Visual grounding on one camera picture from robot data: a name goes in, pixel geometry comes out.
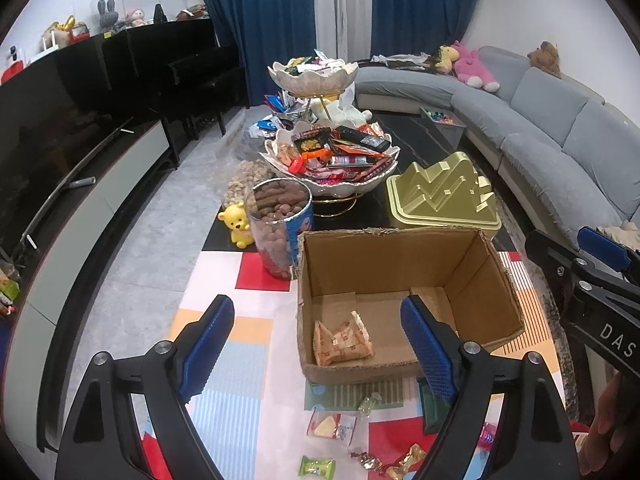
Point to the red white candy packet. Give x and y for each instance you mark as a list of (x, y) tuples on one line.
[(346, 427)]

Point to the tiered white bowl stand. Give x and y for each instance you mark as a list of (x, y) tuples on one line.
[(345, 190)]

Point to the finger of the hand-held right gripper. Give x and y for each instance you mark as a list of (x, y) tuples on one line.
[(550, 257), (602, 247)]

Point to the small red gold candy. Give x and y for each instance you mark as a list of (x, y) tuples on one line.
[(367, 460)]

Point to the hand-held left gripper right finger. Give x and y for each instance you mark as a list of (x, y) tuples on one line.
[(429, 350)]

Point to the green candy packet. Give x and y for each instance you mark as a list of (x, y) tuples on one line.
[(316, 467)]

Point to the pink plush toy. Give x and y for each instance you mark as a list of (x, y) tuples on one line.
[(472, 67)]

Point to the dark green packet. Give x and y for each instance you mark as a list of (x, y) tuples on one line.
[(430, 410)]

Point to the brown teddy bear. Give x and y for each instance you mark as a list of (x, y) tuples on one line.
[(545, 57)]

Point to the small pink plush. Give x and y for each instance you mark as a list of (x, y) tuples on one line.
[(136, 17)]

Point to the cream orange snack packet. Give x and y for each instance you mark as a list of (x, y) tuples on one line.
[(326, 347), (356, 337)]

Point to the scattered blue white packets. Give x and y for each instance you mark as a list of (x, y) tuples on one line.
[(265, 127)]

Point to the gold mountain-shaped container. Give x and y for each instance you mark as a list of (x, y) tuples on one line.
[(440, 195)]

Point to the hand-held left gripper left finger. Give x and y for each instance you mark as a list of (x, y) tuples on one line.
[(210, 345)]

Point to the brown cardboard box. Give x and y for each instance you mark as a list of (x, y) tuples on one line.
[(380, 260)]

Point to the yellow bear toy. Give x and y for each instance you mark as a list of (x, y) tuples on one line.
[(237, 222)]

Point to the grey bin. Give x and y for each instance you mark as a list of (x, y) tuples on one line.
[(445, 127)]

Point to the grey television cabinet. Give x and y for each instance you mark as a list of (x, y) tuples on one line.
[(90, 230)]

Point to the yellow plush toy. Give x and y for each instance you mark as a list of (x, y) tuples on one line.
[(445, 57)]

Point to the pile of assorted snack packets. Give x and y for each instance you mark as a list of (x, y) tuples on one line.
[(320, 62), (340, 152)]

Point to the grey remote stick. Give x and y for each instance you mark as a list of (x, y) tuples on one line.
[(82, 181)]

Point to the person's right hand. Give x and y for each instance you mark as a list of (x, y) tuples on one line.
[(617, 430)]

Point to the grey rabbit plush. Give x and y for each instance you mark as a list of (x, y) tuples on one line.
[(107, 16)]

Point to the green candy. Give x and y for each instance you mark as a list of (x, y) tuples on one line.
[(369, 405)]

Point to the black piano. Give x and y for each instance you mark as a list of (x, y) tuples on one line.
[(175, 65)]

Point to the white sheer curtain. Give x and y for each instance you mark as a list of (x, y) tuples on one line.
[(345, 5)]

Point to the blue curtain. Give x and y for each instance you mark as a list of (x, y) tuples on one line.
[(425, 5), (260, 15)]

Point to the bag of pistachios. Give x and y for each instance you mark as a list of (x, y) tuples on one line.
[(245, 180)]

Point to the clear packet with yellow cake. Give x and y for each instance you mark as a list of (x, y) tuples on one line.
[(322, 424)]

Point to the heap of colourful packets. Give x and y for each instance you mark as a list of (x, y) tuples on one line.
[(9, 292)]

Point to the black curved television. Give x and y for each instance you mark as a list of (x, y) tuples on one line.
[(45, 125)]

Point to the grey sofa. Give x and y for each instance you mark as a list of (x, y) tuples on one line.
[(550, 120)]

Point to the clear jar of brown nuts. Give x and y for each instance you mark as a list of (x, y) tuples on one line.
[(272, 225)]

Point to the gold ball candy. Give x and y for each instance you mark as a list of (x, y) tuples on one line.
[(407, 460)]

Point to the gold foil balloon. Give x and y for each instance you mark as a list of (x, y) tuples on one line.
[(65, 30)]

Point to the beige cloth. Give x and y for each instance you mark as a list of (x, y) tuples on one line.
[(622, 235)]

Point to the pink candy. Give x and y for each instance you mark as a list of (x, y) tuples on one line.
[(486, 435)]

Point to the white plastic bag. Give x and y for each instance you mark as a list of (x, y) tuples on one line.
[(356, 107)]

